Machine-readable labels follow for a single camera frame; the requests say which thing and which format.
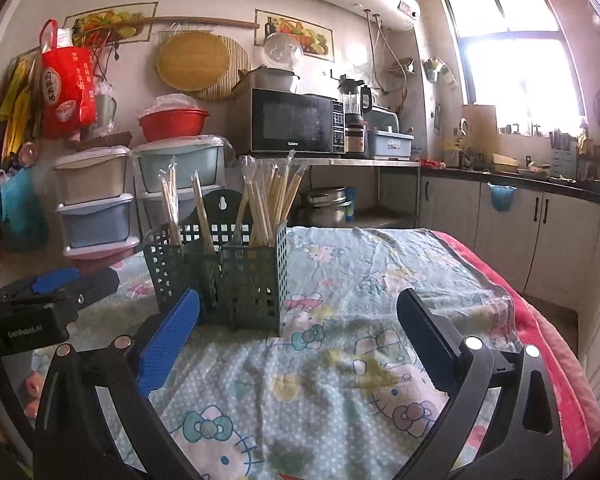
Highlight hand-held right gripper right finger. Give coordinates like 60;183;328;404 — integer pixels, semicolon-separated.
395;287;566;480

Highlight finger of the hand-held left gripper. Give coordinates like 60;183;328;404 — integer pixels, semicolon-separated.
0;267;83;302
55;267;121;308

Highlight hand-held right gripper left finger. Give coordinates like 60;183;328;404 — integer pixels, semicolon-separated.
32;287;203;480

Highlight green plastic utensil basket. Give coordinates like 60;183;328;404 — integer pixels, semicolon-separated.
144;189;289;337

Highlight set of wooden chopsticks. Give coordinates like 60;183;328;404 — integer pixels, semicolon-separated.
157;155;306;256

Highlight pink plastic drawer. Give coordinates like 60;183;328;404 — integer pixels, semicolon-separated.
65;247;131;262

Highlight periwinkle plastic drawer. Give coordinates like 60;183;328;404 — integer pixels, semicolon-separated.
60;200;131;248

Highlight teal hanging bag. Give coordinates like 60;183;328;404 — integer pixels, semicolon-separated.
0;167;48;248

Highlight drawer tower with beige drawer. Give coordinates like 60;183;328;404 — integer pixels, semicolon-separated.
52;146;136;261

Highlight grey-blue plastic drawer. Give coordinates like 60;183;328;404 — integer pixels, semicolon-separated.
142;191;221;226

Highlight beige plastic drawer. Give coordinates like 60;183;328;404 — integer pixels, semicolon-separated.
55;157;130;205

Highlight pink blanket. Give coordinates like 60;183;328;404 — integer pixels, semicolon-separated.
430;230;600;466

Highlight printed cartoon blanket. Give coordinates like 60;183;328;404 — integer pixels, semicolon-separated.
30;225;546;480

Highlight wicker basket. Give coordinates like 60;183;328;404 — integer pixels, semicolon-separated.
75;131;133;151

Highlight drawer tower with aqua drawer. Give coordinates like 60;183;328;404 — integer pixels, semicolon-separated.
131;135;226;231

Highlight aqua plastic drawer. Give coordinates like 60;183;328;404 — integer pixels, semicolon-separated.
137;147;221;193

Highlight blue hanging pouch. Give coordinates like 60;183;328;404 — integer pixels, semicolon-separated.
487;182;518;212

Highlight large steel pot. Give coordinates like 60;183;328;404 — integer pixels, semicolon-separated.
300;186;353;226

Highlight white kitchen cabinets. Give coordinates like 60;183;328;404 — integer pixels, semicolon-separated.
420;175;600;411

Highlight red plastic basin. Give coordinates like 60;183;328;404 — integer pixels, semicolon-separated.
139;109;211;142

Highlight grey-green plastic cup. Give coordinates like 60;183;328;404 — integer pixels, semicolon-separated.
95;92;117;128

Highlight yellow hanging cloths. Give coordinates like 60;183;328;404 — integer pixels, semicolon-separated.
0;57;43;156

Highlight dark kitchen countertop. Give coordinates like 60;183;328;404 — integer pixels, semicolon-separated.
422;160;600;196

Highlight red shopping bag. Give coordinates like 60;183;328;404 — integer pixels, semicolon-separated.
40;20;98;140

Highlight metal shelf rack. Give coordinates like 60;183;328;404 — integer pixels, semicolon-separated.
240;156;423;228

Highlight clear plastic bag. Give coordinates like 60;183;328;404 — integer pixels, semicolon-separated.
147;95;201;113

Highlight blue-grey plastic dish box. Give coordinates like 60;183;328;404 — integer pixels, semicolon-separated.
367;129;415;160

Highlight metal faucet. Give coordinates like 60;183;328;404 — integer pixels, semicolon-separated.
457;117;473;166

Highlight light wooden cutting board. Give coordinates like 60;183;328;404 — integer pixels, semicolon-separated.
462;105;498;161

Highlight grey utensil holder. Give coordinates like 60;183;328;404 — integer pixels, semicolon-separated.
550;130;578;178

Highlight round bamboo board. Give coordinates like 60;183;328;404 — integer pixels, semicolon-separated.
156;32;231;92

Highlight black blender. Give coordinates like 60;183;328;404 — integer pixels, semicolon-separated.
337;75;372;157

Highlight black microwave oven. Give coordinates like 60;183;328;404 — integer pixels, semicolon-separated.
250;87;345;156

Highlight round woven mat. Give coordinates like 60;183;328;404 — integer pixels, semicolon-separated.
195;35;251;101

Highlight grey metal container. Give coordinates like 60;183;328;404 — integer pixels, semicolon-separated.
232;66;301;95

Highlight long wooden rolling pin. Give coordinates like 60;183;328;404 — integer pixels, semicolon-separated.
140;16;261;28

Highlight window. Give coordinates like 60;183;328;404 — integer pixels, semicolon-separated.
440;0;586;136

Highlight clear round plastic cover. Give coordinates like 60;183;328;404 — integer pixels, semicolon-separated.
264;31;303;71

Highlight fruit wall picture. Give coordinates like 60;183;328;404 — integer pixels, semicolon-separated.
254;9;335;61
62;1;159;43

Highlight light green wall holder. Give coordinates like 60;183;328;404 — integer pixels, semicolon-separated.
424;57;448;83

